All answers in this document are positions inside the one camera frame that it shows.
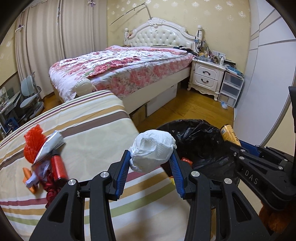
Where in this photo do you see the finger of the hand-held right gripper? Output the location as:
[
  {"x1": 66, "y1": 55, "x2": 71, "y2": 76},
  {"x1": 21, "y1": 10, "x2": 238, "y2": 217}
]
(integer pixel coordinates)
[
  {"x1": 230, "y1": 145, "x2": 247, "y2": 166},
  {"x1": 239, "y1": 139, "x2": 288, "y2": 163}
]

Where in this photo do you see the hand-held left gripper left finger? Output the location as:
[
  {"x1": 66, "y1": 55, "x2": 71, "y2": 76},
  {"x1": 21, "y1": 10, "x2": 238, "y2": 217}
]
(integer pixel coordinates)
[{"x1": 30, "y1": 149, "x2": 133, "y2": 241}]

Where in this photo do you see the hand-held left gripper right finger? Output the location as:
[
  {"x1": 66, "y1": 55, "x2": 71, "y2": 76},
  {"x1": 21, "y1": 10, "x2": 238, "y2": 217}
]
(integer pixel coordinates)
[{"x1": 169, "y1": 152, "x2": 271, "y2": 241}]

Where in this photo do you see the yellow drink can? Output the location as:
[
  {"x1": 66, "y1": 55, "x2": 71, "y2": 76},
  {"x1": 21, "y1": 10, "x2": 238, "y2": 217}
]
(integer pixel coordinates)
[{"x1": 220, "y1": 124, "x2": 242, "y2": 147}]

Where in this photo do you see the white tissue ball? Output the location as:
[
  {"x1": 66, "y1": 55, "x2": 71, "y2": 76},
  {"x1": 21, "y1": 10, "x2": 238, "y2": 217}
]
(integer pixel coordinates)
[{"x1": 128, "y1": 130, "x2": 177, "y2": 173}]

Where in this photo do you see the bin with black bag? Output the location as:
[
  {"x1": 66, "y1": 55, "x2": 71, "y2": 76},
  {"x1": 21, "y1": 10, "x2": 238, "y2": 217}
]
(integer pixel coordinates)
[{"x1": 155, "y1": 119, "x2": 241, "y2": 202}]

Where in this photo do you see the red metallic can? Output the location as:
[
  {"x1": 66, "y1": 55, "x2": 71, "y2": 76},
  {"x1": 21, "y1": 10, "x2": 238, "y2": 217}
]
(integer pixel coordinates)
[{"x1": 50, "y1": 155, "x2": 69, "y2": 181}]

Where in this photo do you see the silver white tube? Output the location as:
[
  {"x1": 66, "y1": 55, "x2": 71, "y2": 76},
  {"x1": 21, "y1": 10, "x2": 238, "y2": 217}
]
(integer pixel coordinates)
[{"x1": 31, "y1": 130, "x2": 66, "y2": 168}]

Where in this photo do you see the purple white paper wrapper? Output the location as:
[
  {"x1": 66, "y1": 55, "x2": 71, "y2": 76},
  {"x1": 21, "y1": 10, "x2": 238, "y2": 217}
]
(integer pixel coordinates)
[{"x1": 25, "y1": 162, "x2": 52, "y2": 189}]

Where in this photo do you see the small orange paper box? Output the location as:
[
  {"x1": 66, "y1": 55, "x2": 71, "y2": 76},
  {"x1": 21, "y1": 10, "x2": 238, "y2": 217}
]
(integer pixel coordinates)
[{"x1": 23, "y1": 168, "x2": 39, "y2": 193}]

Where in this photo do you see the red foam fruit net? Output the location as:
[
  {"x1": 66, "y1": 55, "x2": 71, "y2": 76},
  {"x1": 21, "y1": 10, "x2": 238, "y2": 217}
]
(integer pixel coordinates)
[{"x1": 23, "y1": 124, "x2": 50, "y2": 163}]

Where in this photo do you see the person's right forearm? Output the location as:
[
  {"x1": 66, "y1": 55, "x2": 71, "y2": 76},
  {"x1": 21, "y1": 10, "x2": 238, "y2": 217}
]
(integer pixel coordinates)
[{"x1": 258, "y1": 199, "x2": 290, "y2": 232}]

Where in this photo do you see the striped tablecloth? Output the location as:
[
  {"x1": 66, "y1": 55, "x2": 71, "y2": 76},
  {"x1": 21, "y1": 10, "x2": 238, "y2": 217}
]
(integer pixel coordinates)
[{"x1": 0, "y1": 90, "x2": 193, "y2": 241}]

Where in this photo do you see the brown cardboard box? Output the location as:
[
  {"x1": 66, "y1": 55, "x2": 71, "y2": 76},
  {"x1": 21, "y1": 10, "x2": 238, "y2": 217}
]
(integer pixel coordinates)
[{"x1": 129, "y1": 103, "x2": 149, "y2": 127}]

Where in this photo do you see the clear plastic drawer unit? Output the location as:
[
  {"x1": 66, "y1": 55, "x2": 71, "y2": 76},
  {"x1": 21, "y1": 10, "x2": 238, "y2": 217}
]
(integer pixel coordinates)
[{"x1": 217, "y1": 70, "x2": 245, "y2": 108}]

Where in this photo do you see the white storage box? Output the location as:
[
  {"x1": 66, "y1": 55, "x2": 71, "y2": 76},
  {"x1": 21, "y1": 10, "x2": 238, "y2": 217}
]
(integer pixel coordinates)
[{"x1": 147, "y1": 83, "x2": 178, "y2": 116}]

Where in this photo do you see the teal flat box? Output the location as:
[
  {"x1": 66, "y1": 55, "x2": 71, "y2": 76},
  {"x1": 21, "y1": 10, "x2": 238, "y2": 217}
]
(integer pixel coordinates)
[{"x1": 225, "y1": 66, "x2": 245, "y2": 78}]

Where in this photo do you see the white sliding wardrobe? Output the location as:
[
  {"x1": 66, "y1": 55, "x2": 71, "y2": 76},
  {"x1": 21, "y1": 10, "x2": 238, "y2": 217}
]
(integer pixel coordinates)
[{"x1": 233, "y1": 0, "x2": 296, "y2": 150}]

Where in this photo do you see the white two-drawer nightstand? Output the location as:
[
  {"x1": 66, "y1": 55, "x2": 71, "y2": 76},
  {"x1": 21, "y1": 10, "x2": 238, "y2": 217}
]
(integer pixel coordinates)
[{"x1": 187, "y1": 58, "x2": 226, "y2": 101}]

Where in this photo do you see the pile of small bedside items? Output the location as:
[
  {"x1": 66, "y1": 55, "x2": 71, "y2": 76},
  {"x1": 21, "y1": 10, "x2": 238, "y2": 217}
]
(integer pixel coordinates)
[{"x1": 195, "y1": 44, "x2": 234, "y2": 66}]

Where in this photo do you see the pink floral quilt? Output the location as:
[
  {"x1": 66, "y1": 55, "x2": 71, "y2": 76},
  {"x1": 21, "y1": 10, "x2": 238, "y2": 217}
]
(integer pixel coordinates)
[{"x1": 48, "y1": 45, "x2": 196, "y2": 103}]

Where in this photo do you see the grey blue desk chair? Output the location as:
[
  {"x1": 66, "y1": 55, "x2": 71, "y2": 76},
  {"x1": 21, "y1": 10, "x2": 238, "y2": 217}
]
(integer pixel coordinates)
[{"x1": 20, "y1": 72, "x2": 44, "y2": 119}]

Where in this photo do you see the grey study desk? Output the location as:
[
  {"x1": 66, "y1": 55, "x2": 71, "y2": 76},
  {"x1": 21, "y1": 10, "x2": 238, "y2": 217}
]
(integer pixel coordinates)
[{"x1": 0, "y1": 87, "x2": 22, "y2": 133}]

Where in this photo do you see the white bed with tufted headboard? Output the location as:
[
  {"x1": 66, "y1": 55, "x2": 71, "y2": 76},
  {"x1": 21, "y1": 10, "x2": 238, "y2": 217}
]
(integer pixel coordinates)
[{"x1": 48, "y1": 17, "x2": 202, "y2": 117}]

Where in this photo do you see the beige curtain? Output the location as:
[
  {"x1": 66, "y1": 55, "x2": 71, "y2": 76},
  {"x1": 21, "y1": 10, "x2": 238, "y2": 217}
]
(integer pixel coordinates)
[
  {"x1": 57, "y1": 0, "x2": 109, "y2": 63},
  {"x1": 14, "y1": 5, "x2": 62, "y2": 80}
]

